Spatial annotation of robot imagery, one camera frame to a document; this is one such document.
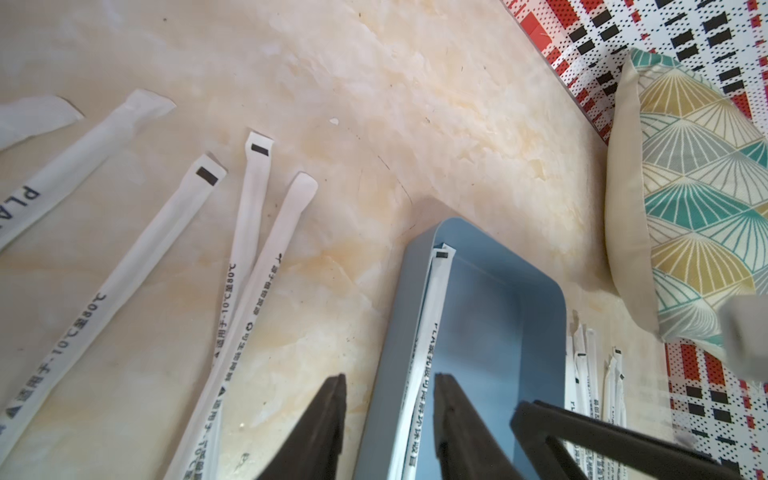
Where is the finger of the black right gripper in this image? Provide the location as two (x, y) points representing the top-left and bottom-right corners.
(510, 400), (740, 479)

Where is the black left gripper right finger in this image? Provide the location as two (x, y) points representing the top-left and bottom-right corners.
(433, 373), (522, 480)

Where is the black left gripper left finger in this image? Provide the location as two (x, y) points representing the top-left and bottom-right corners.
(258, 373), (347, 480)

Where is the white straw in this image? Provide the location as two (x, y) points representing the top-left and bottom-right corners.
(164, 172), (318, 479)
(1, 95), (84, 150)
(1, 154), (227, 460)
(1, 89), (176, 247)
(183, 131), (273, 479)
(387, 243), (456, 479)
(602, 347), (628, 480)
(566, 310), (602, 479)

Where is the blue storage box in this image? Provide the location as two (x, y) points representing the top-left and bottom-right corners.
(353, 217), (567, 479)

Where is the geometric patterned cushion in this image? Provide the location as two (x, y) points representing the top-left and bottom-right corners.
(604, 49), (767, 359)

